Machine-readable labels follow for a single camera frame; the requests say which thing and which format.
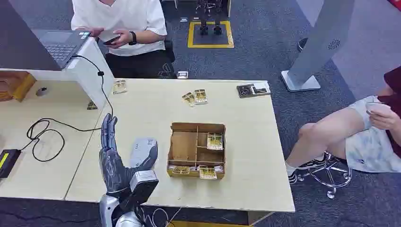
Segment thin white cable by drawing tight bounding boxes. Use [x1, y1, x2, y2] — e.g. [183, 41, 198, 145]
[146, 206, 183, 227]

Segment black power cable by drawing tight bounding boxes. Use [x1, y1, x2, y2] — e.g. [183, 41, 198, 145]
[26, 54, 114, 163]

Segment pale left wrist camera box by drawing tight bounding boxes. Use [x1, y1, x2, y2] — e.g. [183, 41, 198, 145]
[120, 170, 159, 212]

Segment dark round floor caster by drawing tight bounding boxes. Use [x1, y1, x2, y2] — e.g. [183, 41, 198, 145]
[296, 37, 310, 52]

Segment chrome swivel stool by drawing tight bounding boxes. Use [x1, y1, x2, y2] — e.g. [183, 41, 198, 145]
[296, 151, 353, 200]

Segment flat grey card reader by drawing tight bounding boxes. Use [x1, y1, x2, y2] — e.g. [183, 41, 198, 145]
[130, 137, 157, 168]

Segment black power adapter yellow label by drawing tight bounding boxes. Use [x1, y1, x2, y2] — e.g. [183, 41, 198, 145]
[0, 148, 22, 180]

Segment white desk riser shelf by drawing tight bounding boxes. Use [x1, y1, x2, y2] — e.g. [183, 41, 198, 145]
[0, 37, 115, 110]

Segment grey pillar stand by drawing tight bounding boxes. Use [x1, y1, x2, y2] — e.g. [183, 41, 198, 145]
[280, 0, 357, 93]

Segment brown wooden box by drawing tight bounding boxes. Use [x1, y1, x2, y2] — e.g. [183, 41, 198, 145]
[0, 70, 37, 103]

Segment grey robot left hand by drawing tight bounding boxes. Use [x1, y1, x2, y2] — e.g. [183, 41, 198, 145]
[99, 113, 159, 201]

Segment black robot legs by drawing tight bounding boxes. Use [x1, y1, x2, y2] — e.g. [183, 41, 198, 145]
[195, 0, 224, 36]

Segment dark grey laptop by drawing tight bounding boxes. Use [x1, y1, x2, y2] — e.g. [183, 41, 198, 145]
[0, 0, 92, 72]

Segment person across the desk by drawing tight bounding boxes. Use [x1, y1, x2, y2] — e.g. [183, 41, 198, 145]
[70, 0, 176, 79]

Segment yellow floor tape square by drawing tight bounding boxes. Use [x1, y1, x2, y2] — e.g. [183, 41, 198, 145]
[187, 20, 235, 49]

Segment black tray with parts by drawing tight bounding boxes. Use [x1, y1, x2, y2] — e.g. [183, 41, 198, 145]
[236, 82, 271, 99]

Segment wooden compartment card box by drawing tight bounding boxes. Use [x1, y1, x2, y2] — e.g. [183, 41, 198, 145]
[166, 122, 227, 181]

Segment black phone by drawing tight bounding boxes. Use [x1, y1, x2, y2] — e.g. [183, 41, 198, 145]
[103, 35, 122, 46]

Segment yellow board under desk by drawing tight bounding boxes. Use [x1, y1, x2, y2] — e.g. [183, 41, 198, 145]
[165, 220, 253, 227]

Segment stack of yellow printed cards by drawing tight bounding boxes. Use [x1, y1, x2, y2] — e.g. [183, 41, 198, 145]
[112, 79, 128, 95]

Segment person on stool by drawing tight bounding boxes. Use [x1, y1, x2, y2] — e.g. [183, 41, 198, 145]
[285, 65, 401, 185]

